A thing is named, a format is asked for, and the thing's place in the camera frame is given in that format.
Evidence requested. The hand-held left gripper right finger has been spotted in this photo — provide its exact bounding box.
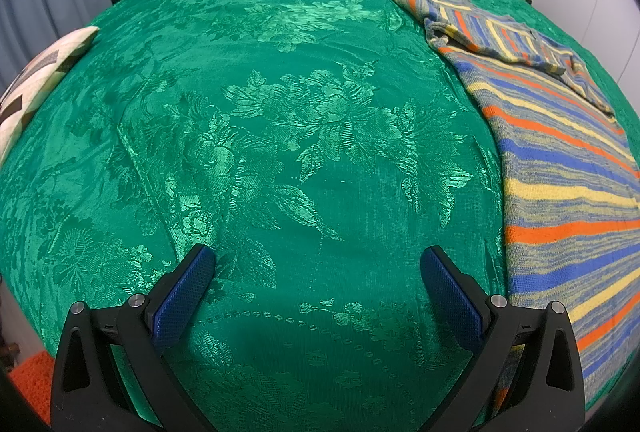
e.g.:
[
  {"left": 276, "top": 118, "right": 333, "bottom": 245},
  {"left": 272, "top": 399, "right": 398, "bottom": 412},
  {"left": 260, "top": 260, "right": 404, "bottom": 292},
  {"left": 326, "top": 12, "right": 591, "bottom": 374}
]
[{"left": 419, "top": 246, "right": 586, "bottom": 432}]

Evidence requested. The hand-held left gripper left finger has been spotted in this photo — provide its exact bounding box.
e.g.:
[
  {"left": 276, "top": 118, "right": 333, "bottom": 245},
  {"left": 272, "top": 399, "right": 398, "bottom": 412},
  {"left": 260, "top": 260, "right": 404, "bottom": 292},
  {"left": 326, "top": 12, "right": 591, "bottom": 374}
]
[{"left": 50, "top": 243, "right": 217, "bottom": 432}]

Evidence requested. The striped knit sweater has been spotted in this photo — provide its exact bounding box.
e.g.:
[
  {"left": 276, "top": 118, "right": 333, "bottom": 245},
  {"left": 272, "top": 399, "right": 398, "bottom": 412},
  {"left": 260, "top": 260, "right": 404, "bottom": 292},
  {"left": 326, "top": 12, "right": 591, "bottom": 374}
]
[{"left": 389, "top": 0, "right": 640, "bottom": 418}]

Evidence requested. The orange rug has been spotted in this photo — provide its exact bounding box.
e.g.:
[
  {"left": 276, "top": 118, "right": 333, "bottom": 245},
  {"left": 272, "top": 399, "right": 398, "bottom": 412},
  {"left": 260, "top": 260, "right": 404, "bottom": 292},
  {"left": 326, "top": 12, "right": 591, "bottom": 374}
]
[{"left": 9, "top": 352, "right": 56, "bottom": 425}]

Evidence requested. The green floral bedspread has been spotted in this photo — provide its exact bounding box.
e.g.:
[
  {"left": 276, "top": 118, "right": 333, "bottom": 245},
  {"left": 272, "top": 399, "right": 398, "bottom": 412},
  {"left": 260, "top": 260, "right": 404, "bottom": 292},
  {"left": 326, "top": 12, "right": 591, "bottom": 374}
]
[{"left": 0, "top": 0, "right": 640, "bottom": 432}]

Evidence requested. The geometric patterned cushion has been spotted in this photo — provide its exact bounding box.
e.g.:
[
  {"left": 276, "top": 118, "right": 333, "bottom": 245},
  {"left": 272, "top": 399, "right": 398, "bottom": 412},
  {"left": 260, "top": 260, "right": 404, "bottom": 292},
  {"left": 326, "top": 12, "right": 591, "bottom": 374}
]
[{"left": 0, "top": 26, "right": 101, "bottom": 168}]

